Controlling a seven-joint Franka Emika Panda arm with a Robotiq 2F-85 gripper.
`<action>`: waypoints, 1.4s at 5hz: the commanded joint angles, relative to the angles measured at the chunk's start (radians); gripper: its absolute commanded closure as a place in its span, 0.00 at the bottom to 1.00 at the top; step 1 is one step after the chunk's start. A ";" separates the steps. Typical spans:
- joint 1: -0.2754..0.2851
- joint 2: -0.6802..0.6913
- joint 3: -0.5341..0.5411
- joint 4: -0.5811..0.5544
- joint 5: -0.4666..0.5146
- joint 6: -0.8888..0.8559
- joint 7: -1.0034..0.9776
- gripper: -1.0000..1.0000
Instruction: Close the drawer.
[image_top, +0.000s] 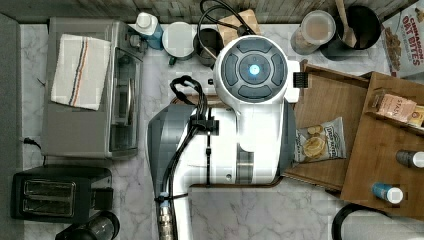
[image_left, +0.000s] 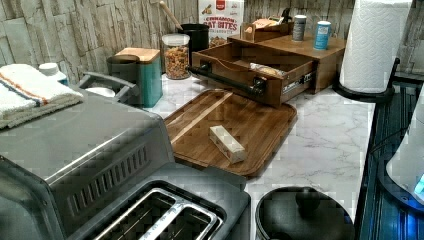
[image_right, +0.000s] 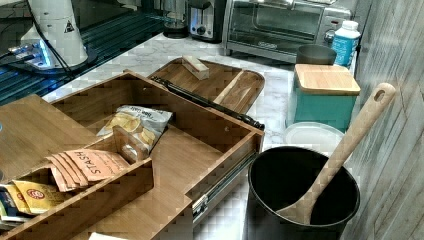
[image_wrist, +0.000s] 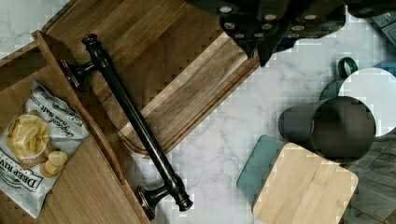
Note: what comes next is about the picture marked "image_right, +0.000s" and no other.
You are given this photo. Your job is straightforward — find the wooden drawer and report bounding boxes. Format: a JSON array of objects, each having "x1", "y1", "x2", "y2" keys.
[{"x1": 1, "y1": 71, "x2": 264, "y2": 240}]

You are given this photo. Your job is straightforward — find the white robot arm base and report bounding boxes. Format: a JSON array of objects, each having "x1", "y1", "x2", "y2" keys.
[{"x1": 8, "y1": 0, "x2": 97, "y2": 73}]

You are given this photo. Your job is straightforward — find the wooden drawer cabinet top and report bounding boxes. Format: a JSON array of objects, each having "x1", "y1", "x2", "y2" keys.
[{"x1": 0, "y1": 95, "x2": 97, "y2": 181}]

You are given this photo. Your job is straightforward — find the wooden serving tray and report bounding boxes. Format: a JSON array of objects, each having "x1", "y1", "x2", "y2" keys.
[{"x1": 149, "y1": 57, "x2": 265, "y2": 113}]

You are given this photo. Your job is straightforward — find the small wooden block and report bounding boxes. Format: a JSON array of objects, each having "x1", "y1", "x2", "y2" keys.
[{"x1": 182, "y1": 55, "x2": 209, "y2": 80}]

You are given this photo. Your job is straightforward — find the potato chips bag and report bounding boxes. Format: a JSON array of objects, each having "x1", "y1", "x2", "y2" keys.
[{"x1": 97, "y1": 105, "x2": 172, "y2": 155}]

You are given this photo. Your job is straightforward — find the black round bucket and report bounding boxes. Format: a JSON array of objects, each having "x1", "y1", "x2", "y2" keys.
[{"x1": 243, "y1": 146, "x2": 360, "y2": 240}]

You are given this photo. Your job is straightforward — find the silver black toaster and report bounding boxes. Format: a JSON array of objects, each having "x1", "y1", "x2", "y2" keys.
[{"x1": 188, "y1": 0, "x2": 227, "y2": 43}]

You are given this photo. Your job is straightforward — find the white plate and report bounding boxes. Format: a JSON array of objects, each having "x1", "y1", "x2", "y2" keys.
[{"x1": 283, "y1": 122, "x2": 344, "y2": 156}]

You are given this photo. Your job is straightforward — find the silver toaster oven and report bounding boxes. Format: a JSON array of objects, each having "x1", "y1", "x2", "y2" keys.
[{"x1": 223, "y1": 0, "x2": 357, "y2": 63}]

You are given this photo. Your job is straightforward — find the teal box with wooden lid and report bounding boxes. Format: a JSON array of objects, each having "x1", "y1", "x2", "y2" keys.
[{"x1": 286, "y1": 64, "x2": 361, "y2": 132}]

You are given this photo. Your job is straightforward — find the large wooden spoon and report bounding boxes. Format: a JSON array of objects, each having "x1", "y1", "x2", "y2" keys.
[{"x1": 277, "y1": 83, "x2": 396, "y2": 225}]

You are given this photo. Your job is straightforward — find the grey round bowl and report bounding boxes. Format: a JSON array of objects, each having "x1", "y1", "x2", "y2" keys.
[{"x1": 296, "y1": 44, "x2": 336, "y2": 65}]

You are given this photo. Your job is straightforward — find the orange Stash tea packets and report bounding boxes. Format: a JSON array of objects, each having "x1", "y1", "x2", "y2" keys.
[{"x1": 46, "y1": 149, "x2": 130, "y2": 192}]

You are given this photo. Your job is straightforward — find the white blue plastic bottle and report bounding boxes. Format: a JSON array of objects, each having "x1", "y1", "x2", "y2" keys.
[{"x1": 332, "y1": 20, "x2": 361, "y2": 68}]

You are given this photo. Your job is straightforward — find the yellow tea packets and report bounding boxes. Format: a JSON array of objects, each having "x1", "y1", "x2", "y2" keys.
[{"x1": 1, "y1": 180, "x2": 70, "y2": 215}]

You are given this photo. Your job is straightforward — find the metal drawer slide rail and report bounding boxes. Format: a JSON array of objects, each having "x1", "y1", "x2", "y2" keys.
[{"x1": 192, "y1": 152, "x2": 258, "y2": 226}]

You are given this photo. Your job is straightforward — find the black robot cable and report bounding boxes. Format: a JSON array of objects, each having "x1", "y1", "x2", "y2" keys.
[{"x1": 25, "y1": 0, "x2": 76, "y2": 76}]

